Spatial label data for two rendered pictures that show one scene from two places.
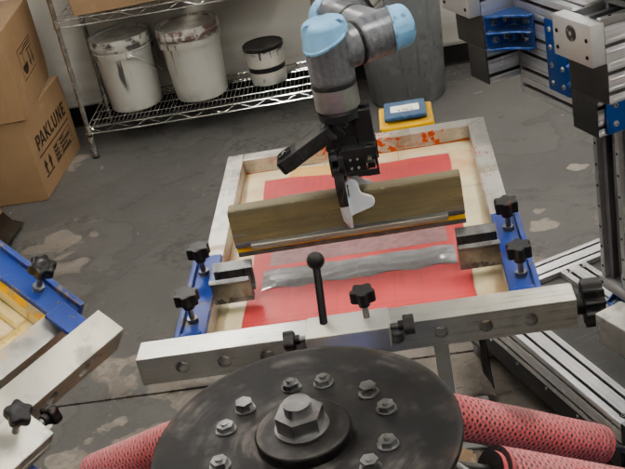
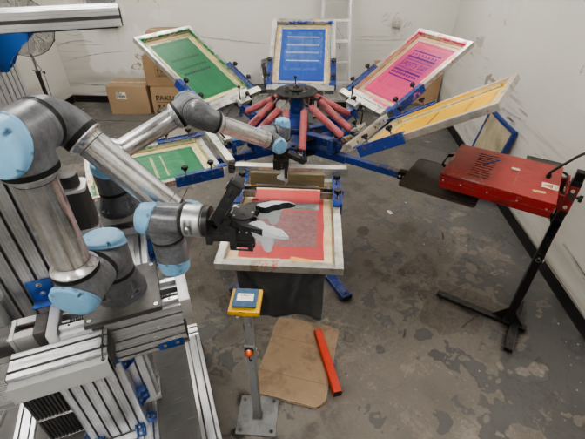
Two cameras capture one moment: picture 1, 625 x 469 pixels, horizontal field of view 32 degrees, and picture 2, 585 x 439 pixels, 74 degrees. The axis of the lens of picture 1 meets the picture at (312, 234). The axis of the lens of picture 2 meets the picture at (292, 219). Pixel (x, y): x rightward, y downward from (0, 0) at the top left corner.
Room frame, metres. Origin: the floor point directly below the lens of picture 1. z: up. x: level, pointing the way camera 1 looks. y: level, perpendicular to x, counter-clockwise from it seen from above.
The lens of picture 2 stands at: (3.51, -0.15, 2.17)
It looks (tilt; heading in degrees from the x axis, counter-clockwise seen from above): 36 degrees down; 176
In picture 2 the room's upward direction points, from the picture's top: straight up
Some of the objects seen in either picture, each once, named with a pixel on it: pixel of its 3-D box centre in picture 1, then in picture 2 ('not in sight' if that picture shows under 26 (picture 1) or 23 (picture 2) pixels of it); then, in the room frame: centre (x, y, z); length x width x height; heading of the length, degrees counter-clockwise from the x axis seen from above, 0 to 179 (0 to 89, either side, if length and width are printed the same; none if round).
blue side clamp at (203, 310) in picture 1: (202, 309); (336, 194); (1.66, 0.22, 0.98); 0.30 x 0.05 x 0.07; 173
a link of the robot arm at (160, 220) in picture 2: not in sight; (163, 219); (2.79, -0.40, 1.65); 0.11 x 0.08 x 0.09; 81
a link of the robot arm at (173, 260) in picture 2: not in sight; (173, 247); (2.77, -0.40, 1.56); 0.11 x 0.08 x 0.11; 171
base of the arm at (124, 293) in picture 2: not in sight; (117, 279); (2.62, -0.64, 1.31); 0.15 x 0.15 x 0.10
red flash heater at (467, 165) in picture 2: not in sight; (503, 178); (1.67, 1.18, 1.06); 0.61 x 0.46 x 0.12; 53
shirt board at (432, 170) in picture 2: not in sight; (378, 166); (1.22, 0.58, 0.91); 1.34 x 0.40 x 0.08; 53
